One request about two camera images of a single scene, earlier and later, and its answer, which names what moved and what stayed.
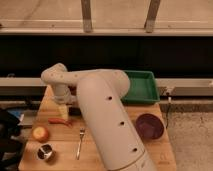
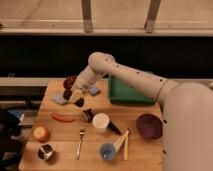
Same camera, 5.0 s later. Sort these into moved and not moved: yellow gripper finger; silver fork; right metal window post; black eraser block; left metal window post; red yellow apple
Moved: black eraser block; yellow gripper finger
Not moved: left metal window post; red yellow apple; silver fork; right metal window post
